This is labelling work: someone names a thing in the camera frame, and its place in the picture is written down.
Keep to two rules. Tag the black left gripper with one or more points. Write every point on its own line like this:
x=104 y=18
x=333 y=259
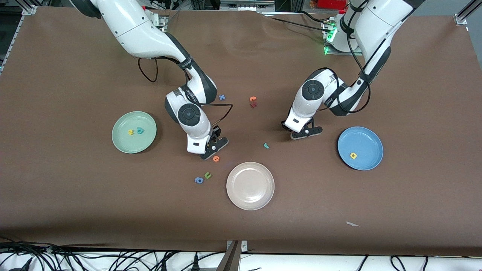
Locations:
x=287 y=128

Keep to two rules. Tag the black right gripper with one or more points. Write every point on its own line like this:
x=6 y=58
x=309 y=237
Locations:
x=216 y=131

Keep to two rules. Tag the teal letter p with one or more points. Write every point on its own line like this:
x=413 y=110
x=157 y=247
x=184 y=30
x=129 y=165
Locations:
x=140 y=131

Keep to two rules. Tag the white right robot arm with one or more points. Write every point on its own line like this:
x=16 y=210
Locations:
x=188 y=114

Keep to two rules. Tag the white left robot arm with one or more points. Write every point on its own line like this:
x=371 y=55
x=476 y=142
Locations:
x=312 y=90

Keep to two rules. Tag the blue letter a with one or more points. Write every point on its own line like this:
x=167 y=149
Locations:
x=199 y=180

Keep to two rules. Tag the blue plate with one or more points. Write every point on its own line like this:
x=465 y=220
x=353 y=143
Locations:
x=367 y=141

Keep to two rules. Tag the beige plate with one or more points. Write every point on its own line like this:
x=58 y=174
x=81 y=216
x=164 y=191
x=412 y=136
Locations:
x=250 y=186

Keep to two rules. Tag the green plate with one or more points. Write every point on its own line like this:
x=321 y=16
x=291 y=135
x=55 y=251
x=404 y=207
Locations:
x=134 y=145

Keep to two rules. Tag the brown table cover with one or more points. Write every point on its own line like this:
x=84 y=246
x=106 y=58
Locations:
x=241 y=226

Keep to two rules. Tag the white paper scrap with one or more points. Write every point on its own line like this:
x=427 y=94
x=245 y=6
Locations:
x=350 y=224

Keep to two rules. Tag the red box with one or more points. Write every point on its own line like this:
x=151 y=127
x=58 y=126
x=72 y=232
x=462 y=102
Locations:
x=331 y=3

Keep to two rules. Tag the grey power strip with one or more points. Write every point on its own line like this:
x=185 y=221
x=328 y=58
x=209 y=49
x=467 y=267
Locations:
x=246 y=5

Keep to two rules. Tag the aluminium corner profile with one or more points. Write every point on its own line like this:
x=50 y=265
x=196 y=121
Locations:
x=462 y=18

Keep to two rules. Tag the metal frame bracket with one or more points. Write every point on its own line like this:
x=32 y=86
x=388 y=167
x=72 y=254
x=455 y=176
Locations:
x=244 y=246

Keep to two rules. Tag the aluminium frame beam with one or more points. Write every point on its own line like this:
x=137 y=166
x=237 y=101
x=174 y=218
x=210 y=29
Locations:
x=230 y=259

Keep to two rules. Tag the aluminium side rail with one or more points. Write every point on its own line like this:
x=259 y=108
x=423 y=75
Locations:
x=15 y=41

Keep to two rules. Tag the metal corner bracket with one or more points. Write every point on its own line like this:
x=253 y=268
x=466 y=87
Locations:
x=29 y=10

